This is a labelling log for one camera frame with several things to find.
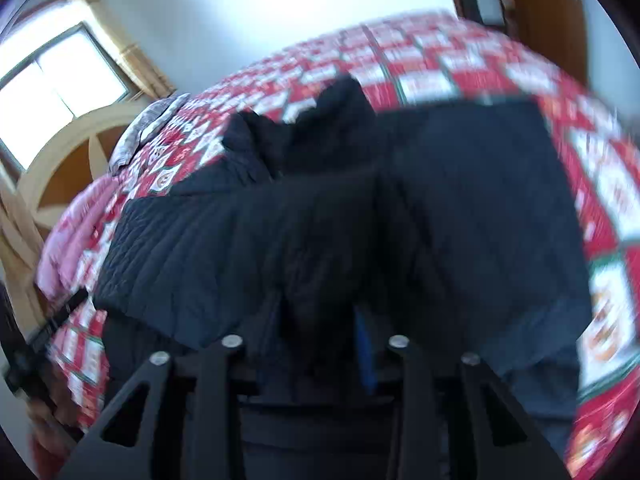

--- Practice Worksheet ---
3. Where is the beige curtain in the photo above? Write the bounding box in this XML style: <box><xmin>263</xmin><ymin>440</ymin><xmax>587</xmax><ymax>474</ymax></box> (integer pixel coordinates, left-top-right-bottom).
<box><xmin>65</xmin><ymin>0</ymin><xmax>177</xmax><ymax>102</ymax></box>

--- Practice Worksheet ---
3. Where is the red patchwork printed blanket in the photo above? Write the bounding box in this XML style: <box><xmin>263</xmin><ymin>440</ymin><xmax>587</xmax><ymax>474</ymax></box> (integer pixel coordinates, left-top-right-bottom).
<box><xmin>35</xmin><ymin>10</ymin><xmax>640</xmax><ymax>480</ymax></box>

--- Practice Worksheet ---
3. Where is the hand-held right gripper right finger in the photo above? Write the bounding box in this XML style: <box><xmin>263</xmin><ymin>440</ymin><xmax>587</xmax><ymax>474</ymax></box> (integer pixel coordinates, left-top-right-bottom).
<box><xmin>355</xmin><ymin>309</ymin><xmax>572</xmax><ymax>480</ymax></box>

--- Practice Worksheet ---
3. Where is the window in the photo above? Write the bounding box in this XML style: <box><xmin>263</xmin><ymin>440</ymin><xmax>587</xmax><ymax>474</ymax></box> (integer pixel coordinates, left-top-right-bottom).
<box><xmin>0</xmin><ymin>20</ymin><xmax>137</xmax><ymax>171</ymax></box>

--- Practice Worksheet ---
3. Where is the brown wooden door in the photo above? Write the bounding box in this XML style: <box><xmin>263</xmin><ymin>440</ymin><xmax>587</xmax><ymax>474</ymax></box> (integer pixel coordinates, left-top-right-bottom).
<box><xmin>502</xmin><ymin>0</ymin><xmax>588</xmax><ymax>88</ymax></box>

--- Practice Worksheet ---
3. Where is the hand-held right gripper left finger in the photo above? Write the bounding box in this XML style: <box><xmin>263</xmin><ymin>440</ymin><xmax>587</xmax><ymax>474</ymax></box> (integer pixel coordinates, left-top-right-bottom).
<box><xmin>57</xmin><ymin>305</ymin><xmax>282</xmax><ymax>480</ymax></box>

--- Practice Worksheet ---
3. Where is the dark navy puffer jacket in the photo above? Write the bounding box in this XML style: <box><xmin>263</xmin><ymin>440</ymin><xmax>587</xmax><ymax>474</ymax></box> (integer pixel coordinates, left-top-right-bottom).
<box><xmin>92</xmin><ymin>75</ymin><xmax>596</xmax><ymax>480</ymax></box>

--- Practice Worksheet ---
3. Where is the grey patterned pillow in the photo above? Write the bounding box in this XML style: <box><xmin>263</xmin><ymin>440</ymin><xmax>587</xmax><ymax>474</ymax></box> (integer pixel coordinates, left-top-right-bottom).
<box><xmin>107</xmin><ymin>95</ymin><xmax>190</xmax><ymax>176</ymax></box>

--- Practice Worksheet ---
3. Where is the pink quilt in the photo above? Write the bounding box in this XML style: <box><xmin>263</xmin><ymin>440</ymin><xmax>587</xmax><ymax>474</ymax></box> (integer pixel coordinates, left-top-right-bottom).
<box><xmin>35</xmin><ymin>175</ymin><xmax>127</xmax><ymax>302</ymax></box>

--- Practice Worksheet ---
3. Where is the cream wooden headboard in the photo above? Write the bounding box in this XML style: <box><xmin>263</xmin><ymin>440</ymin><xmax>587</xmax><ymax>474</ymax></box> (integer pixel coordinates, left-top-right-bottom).
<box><xmin>0</xmin><ymin>102</ymin><xmax>151</xmax><ymax>341</ymax></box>

